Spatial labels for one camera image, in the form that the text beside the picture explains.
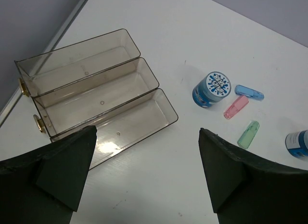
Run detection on clear brown three-compartment organizer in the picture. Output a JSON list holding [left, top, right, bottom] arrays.
[[15, 28, 179, 168]]

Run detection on blue translucent eraser case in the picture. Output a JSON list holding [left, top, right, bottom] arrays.
[[234, 85, 265, 101]]

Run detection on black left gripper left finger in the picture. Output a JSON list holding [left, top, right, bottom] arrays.
[[0, 126, 97, 224]]

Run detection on blue slime jar left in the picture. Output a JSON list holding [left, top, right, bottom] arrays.
[[192, 71, 231, 108]]

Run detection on blue slime jar right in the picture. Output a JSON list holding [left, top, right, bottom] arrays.
[[285, 130, 308, 161]]

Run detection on blue slime jar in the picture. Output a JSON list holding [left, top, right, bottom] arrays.
[[285, 130, 308, 161], [192, 71, 231, 108]]

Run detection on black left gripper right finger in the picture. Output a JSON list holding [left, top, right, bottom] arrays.
[[198, 128, 308, 224]]

